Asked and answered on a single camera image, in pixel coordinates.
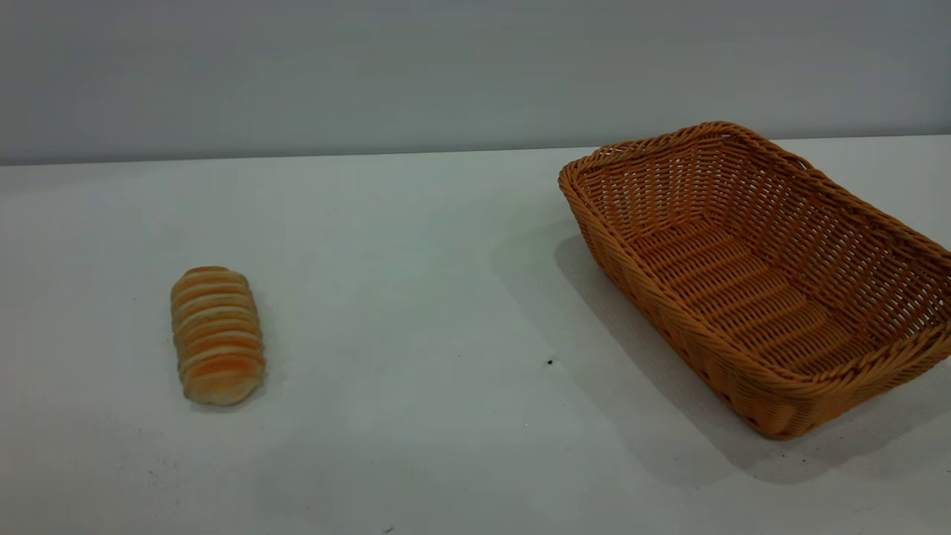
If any striped ridged bread loaf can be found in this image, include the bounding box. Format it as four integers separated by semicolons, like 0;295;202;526
170;266;267;407

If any orange woven wicker basket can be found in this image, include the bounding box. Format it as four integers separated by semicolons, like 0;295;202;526
558;121;951;441

